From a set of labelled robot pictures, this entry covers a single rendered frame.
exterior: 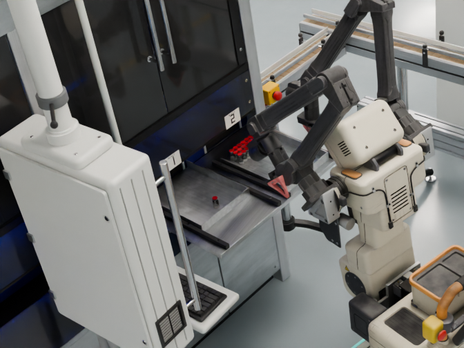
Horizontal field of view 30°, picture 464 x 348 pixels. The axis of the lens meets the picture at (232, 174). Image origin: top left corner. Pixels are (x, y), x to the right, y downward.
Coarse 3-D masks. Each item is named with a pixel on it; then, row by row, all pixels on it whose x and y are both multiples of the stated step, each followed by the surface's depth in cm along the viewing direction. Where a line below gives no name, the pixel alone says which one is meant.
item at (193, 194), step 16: (176, 176) 345; (192, 176) 343; (208, 176) 342; (160, 192) 338; (176, 192) 337; (192, 192) 335; (208, 192) 334; (224, 192) 332; (240, 192) 330; (192, 208) 327; (208, 208) 326; (224, 208) 320; (192, 224) 317; (208, 224) 316
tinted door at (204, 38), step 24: (168, 0) 303; (192, 0) 311; (216, 0) 320; (192, 24) 315; (216, 24) 324; (192, 48) 319; (216, 48) 329; (168, 72) 314; (192, 72) 323; (216, 72) 333; (168, 96) 318; (192, 96) 327
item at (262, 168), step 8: (280, 136) 353; (288, 136) 350; (288, 144) 351; (296, 144) 348; (288, 152) 347; (320, 152) 340; (328, 152) 337; (224, 160) 344; (248, 160) 346; (264, 160) 345; (320, 160) 335; (240, 168) 339; (248, 168) 342; (256, 168) 341; (264, 168) 340; (272, 168) 340; (256, 176) 334; (264, 176) 336; (296, 184) 329
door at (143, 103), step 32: (96, 0) 280; (128, 0) 289; (64, 32) 274; (96, 32) 284; (128, 32) 294; (64, 64) 278; (128, 64) 299; (96, 96) 293; (128, 96) 304; (160, 96) 315; (96, 128) 297; (128, 128) 309
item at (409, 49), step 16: (304, 16) 423; (320, 16) 426; (336, 16) 417; (304, 32) 425; (368, 32) 399; (400, 32) 394; (352, 48) 408; (368, 48) 401; (400, 48) 389; (416, 48) 388; (432, 48) 378; (448, 48) 383; (400, 64) 392; (416, 64) 386; (432, 64) 379; (448, 64) 373; (448, 80) 378
